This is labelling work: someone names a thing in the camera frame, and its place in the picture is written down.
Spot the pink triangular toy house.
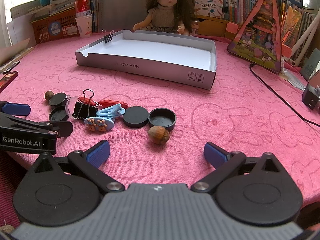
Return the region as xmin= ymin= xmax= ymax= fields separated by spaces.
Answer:
xmin=227 ymin=0 xmax=283 ymax=74

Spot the small black cap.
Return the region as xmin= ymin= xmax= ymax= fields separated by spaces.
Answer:
xmin=49 ymin=106 xmax=69 ymax=121

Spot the row of shelf books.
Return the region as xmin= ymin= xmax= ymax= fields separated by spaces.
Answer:
xmin=207 ymin=0 xmax=311 ymax=48

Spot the small black binder clip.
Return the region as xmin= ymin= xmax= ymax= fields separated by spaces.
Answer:
xmin=102 ymin=29 xmax=114 ymax=43

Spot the blue hair clip with bears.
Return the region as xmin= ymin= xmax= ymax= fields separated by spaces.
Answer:
xmin=85 ymin=116 xmax=114 ymax=132

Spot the red plastic basket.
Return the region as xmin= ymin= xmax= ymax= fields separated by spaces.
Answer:
xmin=31 ymin=8 xmax=80 ymax=44

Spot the yellow wooden drawer box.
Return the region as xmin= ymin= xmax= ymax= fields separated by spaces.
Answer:
xmin=196 ymin=16 xmax=235 ymax=40

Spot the black round cap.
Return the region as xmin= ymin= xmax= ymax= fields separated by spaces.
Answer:
xmin=148 ymin=108 xmax=176 ymax=132

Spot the red makeup palette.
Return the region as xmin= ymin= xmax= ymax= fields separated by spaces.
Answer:
xmin=0 ymin=71 xmax=18 ymax=93

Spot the large black binder clip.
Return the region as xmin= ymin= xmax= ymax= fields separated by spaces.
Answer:
xmin=73 ymin=89 xmax=98 ymax=120

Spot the black power adapter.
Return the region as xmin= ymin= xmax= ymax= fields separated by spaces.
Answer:
xmin=302 ymin=83 xmax=319 ymax=110

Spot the grey cardboard tray box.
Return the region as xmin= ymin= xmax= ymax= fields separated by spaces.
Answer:
xmin=75 ymin=30 xmax=217 ymax=90

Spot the red cola can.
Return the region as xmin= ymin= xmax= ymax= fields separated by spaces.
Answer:
xmin=74 ymin=0 xmax=91 ymax=18

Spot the colourful stationery box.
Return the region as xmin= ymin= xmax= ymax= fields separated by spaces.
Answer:
xmin=194 ymin=0 xmax=223 ymax=18

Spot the brown haired doll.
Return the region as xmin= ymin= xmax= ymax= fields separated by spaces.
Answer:
xmin=132 ymin=0 xmax=195 ymax=36

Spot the white lamp stand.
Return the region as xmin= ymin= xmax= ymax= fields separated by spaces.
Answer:
xmin=283 ymin=0 xmax=319 ymax=67

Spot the small black round lid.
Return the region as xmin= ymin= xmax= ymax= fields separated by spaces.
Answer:
xmin=49 ymin=93 xmax=67 ymax=107

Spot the black power cable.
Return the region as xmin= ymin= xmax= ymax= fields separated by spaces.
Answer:
xmin=248 ymin=62 xmax=320 ymax=127

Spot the clear plastic round piece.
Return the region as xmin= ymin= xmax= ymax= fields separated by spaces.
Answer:
xmin=65 ymin=95 xmax=79 ymax=120

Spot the small brown hazelnut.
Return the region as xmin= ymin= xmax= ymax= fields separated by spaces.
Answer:
xmin=44 ymin=90 xmax=55 ymax=101

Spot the white paper cup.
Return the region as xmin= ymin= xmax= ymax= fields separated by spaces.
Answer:
xmin=75 ymin=15 xmax=92 ymax=38

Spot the pink towel mat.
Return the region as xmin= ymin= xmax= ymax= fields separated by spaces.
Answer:
xmin=0 ymin=31 xmax=320 ymax=228

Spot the light blue hair clip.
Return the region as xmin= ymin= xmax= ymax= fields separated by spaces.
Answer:
xmin=97 ymin=103 xmax=125 ymax=118

